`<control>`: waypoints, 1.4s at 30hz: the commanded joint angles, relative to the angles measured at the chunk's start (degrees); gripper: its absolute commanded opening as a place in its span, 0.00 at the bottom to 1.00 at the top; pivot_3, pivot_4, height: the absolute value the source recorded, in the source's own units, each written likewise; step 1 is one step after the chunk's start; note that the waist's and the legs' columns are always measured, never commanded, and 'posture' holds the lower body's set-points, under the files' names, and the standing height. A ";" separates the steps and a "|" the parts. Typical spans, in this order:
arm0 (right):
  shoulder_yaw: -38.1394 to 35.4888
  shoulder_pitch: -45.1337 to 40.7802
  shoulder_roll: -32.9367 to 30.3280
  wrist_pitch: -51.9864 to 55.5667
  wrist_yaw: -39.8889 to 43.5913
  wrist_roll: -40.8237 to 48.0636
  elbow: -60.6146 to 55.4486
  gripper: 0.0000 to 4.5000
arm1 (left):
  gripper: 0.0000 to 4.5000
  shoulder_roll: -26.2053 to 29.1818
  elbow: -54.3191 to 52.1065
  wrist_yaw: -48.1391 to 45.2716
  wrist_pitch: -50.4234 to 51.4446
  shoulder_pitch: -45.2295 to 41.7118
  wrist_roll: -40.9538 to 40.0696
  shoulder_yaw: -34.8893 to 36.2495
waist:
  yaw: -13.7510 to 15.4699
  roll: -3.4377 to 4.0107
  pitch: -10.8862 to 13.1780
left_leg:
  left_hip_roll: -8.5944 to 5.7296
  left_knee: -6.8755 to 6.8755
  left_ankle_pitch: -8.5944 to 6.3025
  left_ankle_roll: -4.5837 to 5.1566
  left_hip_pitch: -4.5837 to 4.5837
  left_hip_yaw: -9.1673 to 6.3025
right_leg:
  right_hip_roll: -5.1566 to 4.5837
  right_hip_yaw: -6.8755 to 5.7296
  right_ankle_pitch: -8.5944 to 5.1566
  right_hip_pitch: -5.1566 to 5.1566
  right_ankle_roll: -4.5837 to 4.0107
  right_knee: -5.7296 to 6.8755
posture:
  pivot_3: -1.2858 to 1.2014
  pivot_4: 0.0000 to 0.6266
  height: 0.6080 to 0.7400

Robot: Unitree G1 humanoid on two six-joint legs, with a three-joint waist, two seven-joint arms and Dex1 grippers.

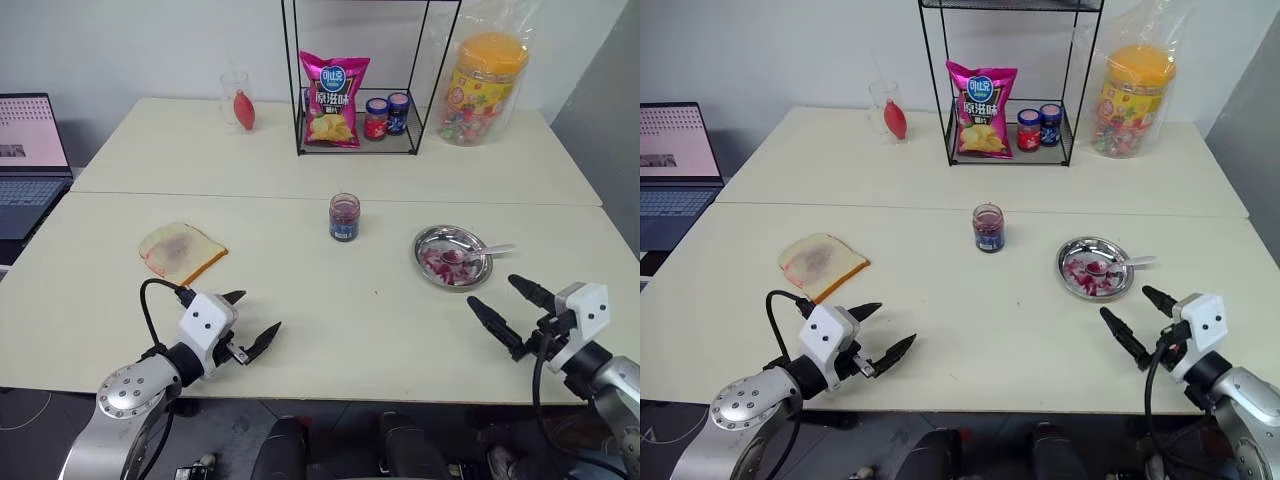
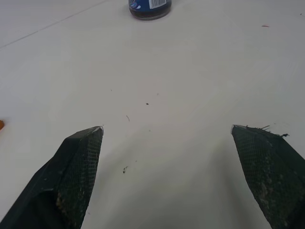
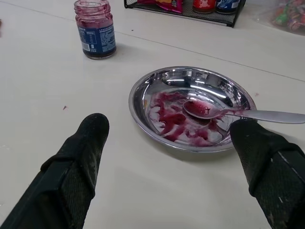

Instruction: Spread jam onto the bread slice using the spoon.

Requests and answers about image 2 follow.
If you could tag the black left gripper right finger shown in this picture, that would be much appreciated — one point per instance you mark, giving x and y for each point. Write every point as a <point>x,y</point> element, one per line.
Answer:
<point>269,176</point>

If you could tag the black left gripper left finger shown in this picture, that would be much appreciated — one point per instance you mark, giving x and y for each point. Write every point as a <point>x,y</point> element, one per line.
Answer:
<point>64,181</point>

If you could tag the blue labelled jar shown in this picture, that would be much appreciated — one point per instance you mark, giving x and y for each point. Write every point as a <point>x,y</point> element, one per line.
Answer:
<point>149,9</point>

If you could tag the orange object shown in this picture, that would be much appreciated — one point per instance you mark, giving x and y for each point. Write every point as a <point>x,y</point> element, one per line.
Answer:
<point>1,124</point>

